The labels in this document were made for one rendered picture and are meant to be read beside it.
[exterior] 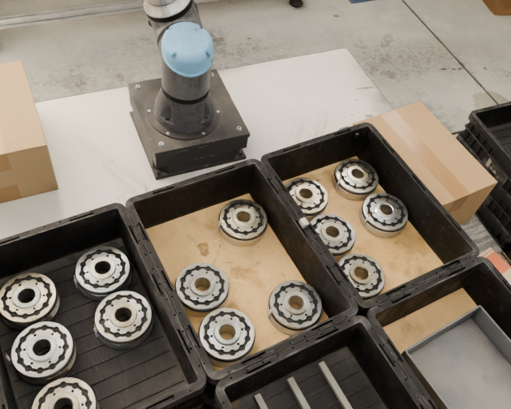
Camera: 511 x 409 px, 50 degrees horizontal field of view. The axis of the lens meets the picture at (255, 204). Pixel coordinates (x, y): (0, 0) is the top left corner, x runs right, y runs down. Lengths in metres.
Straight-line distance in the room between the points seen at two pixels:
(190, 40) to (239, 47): 1.72
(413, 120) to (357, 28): 1.88
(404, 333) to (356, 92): 0.86
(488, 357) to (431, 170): 0.45
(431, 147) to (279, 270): 0.53
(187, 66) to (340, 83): 0.65
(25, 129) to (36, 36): 1.75
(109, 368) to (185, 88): 0.64
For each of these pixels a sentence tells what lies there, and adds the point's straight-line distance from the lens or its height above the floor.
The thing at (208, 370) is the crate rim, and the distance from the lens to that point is 0.93.
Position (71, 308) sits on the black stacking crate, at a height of 0.83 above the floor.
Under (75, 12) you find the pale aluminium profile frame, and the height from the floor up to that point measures 0.14.
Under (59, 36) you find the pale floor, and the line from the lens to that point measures 3.06.
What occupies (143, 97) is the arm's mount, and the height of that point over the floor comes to 0.81.
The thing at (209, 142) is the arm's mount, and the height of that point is 0.80.
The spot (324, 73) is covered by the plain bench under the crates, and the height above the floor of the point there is 0.70.
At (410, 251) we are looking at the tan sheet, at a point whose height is 0.83.
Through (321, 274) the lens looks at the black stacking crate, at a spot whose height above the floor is 0.90.
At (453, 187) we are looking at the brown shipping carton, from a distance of 1.37.
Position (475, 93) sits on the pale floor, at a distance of 3.17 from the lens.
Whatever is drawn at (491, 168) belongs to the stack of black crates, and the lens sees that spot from 2.02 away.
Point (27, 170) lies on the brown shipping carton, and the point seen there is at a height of 0.79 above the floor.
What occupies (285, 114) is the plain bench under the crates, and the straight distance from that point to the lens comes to 1.63.
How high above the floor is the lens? 1.80
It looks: 52 degrees down
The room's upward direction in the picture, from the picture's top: 11 degrees clockwise
